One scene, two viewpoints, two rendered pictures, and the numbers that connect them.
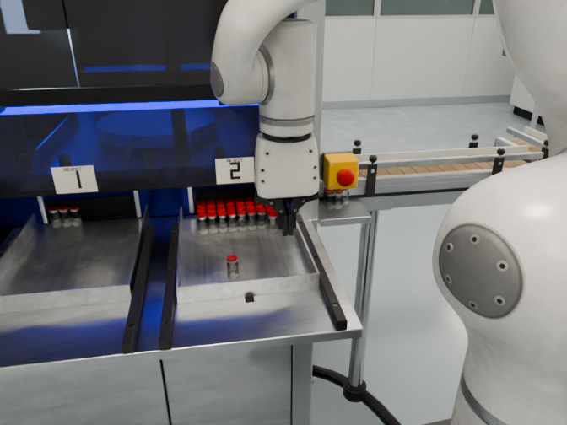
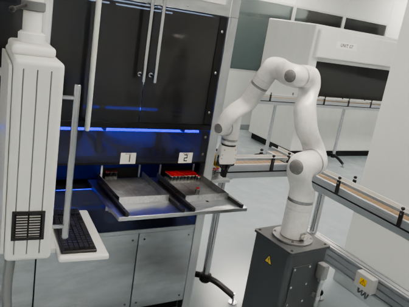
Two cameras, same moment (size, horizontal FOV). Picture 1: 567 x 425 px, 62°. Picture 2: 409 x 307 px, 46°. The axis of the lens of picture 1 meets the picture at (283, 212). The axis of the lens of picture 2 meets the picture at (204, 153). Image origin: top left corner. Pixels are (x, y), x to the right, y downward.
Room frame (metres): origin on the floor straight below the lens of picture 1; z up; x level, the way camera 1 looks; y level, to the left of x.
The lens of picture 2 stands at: (-1.42, 1.02, 1.77)
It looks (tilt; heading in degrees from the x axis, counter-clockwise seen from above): 15 degrees down; 337
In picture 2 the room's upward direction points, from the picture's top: 9 degrees clockwise
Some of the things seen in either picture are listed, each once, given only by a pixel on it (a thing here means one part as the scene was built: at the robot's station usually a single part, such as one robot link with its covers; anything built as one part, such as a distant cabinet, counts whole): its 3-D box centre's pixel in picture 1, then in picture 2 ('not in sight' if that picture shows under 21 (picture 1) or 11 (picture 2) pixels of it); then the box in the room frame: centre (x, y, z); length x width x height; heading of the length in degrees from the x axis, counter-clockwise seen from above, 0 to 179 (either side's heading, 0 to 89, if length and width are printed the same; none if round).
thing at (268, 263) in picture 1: (240, 242); (191, 185); (0.88, 0.09, 0.90); 0.34 x 0.26 x 0.04; 10
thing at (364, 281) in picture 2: not in sight; (366, 281); (0.46, -0.88, 0.50); 0.12 x 0.05 x 0.09; 9
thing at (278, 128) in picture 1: (288, 122); (229, 141); (0.71, -0.01, 1.20); 0.09 x 0.08 x 0.03; 99
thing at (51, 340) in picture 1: (159, 272); (166, 195); (0.80, 0.25, 0.87); 0.70 x 0.48 x 0.02; 99
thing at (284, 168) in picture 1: (286, 161); (227, 153); (0.71, -0.01, 1.14); 0.10 x 0.08 x 0.11; 99
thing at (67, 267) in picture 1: (76, 250); (131, 186); (0.84, 0.43, 0.90); 0.34 x 0.26 x 0.04; 9
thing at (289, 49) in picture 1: (284, 67); (231, 125); (0.70, 0.00, 1.29); 0.09 x 0.08 x 0.13; 121
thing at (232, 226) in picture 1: (237, 221); (184, 178); (0.96, 0.11, 0.90); 0.18 x 0.02 x 0.05; 100
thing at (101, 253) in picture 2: not in sight; (65, 234); (0.53, 0.78, 0.79); 0.45 x 0.28 x 0.03; 4
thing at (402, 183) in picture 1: (423, 171); (243, 163); (1.24, -0.39, 0.92); 0.69 x 0.16 x 0.16; 99
